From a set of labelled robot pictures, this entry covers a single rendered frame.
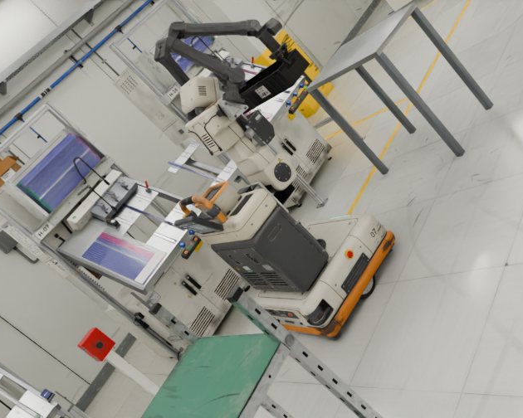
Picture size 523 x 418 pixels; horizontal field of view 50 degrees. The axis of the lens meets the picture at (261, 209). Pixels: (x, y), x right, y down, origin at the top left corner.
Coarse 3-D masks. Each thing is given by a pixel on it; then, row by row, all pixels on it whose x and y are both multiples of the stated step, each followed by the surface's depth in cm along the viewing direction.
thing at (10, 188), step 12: (48, 108) 376; (36, 120) 370; (84, 132) 379; (0, 144) 354; (96, 144) 381; (12, 192) 352; (24, 204) 357; (36, 204) 351; (60, 204) 360; (36, 216) 363; (48, 216) 354; (36, 228) 349; (48, 228) 356
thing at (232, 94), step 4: (228, 88) 270; (232, 88) 269; (236, 88) 270; (228, 92) 268; (232, 92) 268; (236, 92) 269; (224, 96) 270; (228, 96) 265; (232, 96) 268; (236, 96) 269; (240, 96) 272; (228, 100) 267; (232, 100) 267; (236, 100) 266; (240, 100) 267
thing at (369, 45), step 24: (384, 24) 331; (360, 48) 332; (336, 72) 333; (360, 72) 382; (456, 72) 334; (312, 96) 363; (384, 96) 388; (408, 96) 312; (480, 96) 337; (336, 120) 368; (408, 120) 396; (432, 120) 316; (360, 144) 374; (456, 144) 322; (384, 168) 381
